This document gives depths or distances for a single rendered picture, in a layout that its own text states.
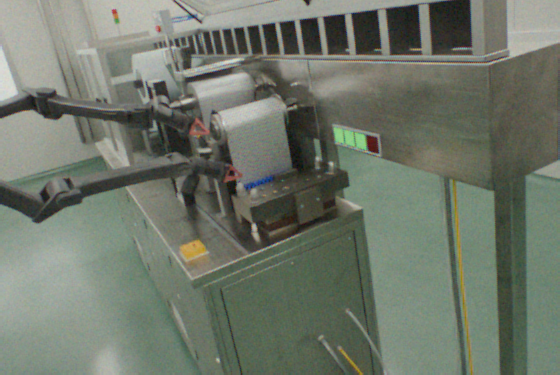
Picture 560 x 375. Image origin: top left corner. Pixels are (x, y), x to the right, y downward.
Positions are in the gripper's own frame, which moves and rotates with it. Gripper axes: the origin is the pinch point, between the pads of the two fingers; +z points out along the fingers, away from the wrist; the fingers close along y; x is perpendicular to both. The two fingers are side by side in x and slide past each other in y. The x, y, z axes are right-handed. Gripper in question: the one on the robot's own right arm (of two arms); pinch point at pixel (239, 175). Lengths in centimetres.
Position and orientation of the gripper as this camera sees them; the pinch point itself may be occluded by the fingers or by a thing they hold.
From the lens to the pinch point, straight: 171.9
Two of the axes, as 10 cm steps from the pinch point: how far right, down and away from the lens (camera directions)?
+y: 4.5, 2.1, -8.7
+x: 2.8, -9.6, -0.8
